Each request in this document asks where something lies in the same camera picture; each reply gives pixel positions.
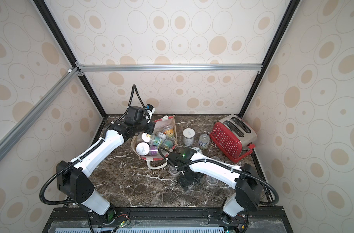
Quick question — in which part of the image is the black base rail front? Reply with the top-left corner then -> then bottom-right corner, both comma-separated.
43,206 -> 293,233

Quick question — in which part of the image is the silver diagonal rail left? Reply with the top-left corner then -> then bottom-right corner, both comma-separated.
0,68 -> 79,162

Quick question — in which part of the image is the burlap canvas bag red lining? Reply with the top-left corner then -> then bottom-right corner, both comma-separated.
131,116 -> 178,170

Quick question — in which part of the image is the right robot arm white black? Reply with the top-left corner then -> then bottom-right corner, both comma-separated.
158,148 -> 279,217

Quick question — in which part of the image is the red silver toaster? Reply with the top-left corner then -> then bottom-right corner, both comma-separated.
209,115 -> 257,163

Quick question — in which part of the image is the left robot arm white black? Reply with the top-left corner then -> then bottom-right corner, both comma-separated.
39,103 -> 155,224

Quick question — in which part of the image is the large white lid canister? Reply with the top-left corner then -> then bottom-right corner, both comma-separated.
183,128 -> 195,146

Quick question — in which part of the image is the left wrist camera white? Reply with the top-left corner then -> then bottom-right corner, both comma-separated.
146,104 -> 155,117

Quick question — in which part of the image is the silver horizontal rail back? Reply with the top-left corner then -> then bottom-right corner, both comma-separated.
79,64 -> 263,72

